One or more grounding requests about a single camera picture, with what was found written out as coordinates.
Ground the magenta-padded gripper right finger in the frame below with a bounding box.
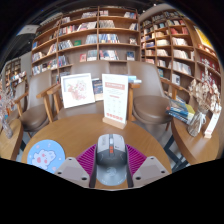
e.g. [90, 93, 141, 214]
[125, 143, 173, 189]

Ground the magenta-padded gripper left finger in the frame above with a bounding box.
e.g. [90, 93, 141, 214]
[54, 143, 99, 190]

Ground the grey computer mouse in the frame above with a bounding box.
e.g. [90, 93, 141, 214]
[95, 133, 128, 187]

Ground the round blue mouse pad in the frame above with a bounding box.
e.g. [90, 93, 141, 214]
[26, 139, 67, 175]

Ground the round wooden side table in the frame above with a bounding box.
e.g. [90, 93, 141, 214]
[171, 114, 224, 166]
[0, 118, 24, 161]

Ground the brown wooden armchair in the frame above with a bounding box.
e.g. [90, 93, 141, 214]
[128, 59, 186, 129]
[46, 60, 141, 121]
[13, 68, 63, 134]

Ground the stack of books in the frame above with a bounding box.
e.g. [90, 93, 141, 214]
[165, 98, 196, 126]

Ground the white sign on wooden base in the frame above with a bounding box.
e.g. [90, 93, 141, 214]
[203, 111, 222, 139]
[101, 73, 129, 130]

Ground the white framed floral picture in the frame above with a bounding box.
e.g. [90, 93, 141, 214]
[60, 72, 96, 109]

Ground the dark book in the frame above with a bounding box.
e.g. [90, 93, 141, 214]
[91, 78, 104, 102]

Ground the light blue book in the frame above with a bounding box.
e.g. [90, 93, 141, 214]
[127, 75, 143, 84]

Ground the small distant book shelf unit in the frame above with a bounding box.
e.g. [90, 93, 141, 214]
[3, 57, 23, 91]

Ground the curved wooden book shelf unit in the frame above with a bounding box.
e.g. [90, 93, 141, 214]
[138, 11, 224, 111]

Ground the wide wooden book shelf unit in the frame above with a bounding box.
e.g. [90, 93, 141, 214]
[30, 5, 141, 84]

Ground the white ceiling panel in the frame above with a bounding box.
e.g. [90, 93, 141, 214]
[16, 23, 40, 36]

